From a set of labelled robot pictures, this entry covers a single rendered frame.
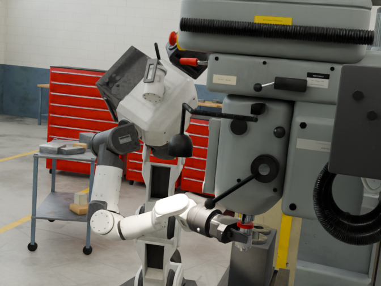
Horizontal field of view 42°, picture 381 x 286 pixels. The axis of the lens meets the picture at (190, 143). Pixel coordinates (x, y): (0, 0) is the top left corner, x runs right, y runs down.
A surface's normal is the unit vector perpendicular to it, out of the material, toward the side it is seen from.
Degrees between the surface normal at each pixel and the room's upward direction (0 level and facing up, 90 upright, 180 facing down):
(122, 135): 72
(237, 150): 90
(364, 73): 90
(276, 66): 90
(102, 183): 68
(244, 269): 90
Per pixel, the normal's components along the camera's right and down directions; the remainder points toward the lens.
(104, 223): -0.30, -0.26
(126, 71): -0.07, -0.39
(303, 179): -0.29, 0.13
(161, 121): 0.51, 0.11
